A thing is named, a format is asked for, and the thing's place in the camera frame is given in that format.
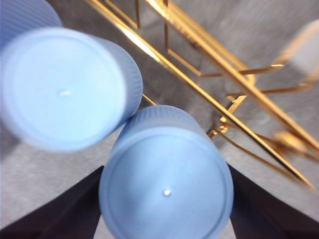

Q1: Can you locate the blue ribbed cup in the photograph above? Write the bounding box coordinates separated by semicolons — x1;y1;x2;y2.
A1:
0;0;63;48
98;104;235;239
0;26;144;153

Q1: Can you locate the gold wire cup rack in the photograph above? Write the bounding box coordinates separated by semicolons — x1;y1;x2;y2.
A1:
84;0;319;192

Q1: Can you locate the pale prong cap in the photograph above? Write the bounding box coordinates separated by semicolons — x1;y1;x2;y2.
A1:
279;19;319;81

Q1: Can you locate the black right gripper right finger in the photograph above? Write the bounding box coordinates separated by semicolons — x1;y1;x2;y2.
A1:
228;165;319;239

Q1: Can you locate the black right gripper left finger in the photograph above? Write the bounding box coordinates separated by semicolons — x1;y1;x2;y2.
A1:
0;165;104;239

